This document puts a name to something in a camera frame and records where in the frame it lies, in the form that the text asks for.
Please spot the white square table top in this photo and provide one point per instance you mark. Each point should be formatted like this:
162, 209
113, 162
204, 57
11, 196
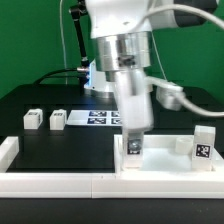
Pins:
171, 153

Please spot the white U-shaped obstacle fence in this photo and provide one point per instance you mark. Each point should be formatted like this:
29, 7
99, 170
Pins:
120, 184

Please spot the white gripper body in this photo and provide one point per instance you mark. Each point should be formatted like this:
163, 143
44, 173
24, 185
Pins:
133, 100

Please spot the white sheet with AprilTags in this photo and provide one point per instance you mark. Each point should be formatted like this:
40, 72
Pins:
94, 118

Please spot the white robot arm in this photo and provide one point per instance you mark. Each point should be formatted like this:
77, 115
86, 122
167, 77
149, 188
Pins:
121, 30

